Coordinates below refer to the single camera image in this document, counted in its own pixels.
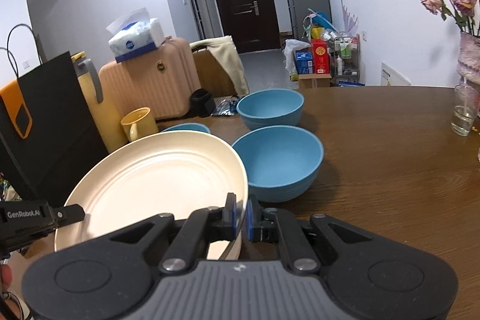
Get cream plate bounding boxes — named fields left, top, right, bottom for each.
left=219, top=229, right=242, bottom=261
left=55, top=131, right=248, bottom=251

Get pink flower vase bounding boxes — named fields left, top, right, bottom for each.
left=456, top=32, right=480, bottom=87

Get wooden chair with cloth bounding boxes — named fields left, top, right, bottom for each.
left=190, top=36, right=250, bottom=98

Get black cylinder cup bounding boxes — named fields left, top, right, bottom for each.
left=190, top=88, right=216, bottom=118

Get wire storage rack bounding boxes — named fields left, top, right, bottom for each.
left=330, top=32, right=360, bottom=87

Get dark entrance door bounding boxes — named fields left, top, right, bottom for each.
left=216, top=0, right=280, bottom=54

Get yellow kettle grey handle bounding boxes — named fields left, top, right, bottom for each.
left=71, top=51, right=128, bottom=154

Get black paper shopping bag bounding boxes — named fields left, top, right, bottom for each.
left=1, top=53, right=107, bottom=207

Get brown cardboard box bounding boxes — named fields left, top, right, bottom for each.
left=298, top=74, right=332, bottom=88

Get clear drinking glass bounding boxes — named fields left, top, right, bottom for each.
left=451, top=84, right=479, bottom=136

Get red gift box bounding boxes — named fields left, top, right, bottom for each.
left=311, top=39, right=330, bottom=75

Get blue carton box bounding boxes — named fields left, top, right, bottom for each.
left=295, top=49, right=314, bottom=75

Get tissue pack on suitcase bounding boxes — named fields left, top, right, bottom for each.
left=106, top=7, right=165, bottom=62

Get pink suitcase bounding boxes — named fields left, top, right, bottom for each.
left=98, top=37, right=201, bottom=120

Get white board leaning wall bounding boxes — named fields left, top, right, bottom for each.
left=381, top=62, right=411, bottom=86

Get yellow mug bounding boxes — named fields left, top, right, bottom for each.
left=120, top=107, right=159, bottom=142

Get white plastic bag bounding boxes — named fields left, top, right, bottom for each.
left=283, top=39, right=311, bottom=79

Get person's hand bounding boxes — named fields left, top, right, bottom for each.
left=0, top=264, right=12, bottom=292

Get blue lanyard keys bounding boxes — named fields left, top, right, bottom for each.
left=211, top=97, right=239, bottom=117

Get blue bowl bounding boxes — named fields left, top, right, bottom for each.
left=233, top=125, right=324, bottom=203
left=237, top=88, right=304, bottom=130
left=163, top=123, right=211, bottom=134

